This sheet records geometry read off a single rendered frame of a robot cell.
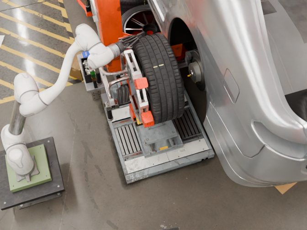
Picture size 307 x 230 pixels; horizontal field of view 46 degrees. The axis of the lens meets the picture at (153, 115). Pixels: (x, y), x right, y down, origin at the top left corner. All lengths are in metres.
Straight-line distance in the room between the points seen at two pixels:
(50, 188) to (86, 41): 1.29
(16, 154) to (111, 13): 1.24
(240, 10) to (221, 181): 1.79
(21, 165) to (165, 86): 1.23
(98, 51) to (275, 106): 1.11
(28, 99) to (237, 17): 1.39
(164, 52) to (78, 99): 1.48
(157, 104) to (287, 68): 1.02
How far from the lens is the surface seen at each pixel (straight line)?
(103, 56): 2.30
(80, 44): 2.34
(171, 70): 2.48
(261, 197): 3.39
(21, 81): 2.56
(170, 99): 2.51
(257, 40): 1.92
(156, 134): 3.23
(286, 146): 2.00
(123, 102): 2.51
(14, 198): 3.12
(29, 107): 2.47
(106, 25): 2.80
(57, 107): 3.75
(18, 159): 2.88
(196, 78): 2.78
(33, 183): 3.06
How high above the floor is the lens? 3.10
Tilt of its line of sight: 60 degrees down
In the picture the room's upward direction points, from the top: 1 degrees clockwise
